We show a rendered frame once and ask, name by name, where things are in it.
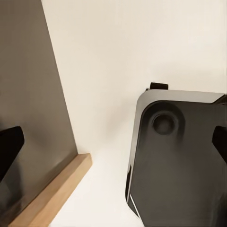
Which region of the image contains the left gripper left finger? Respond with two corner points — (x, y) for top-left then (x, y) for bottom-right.
(0, 126), (25, 182)

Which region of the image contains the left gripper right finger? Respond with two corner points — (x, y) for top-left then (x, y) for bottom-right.
(212, 126), (227, 164)

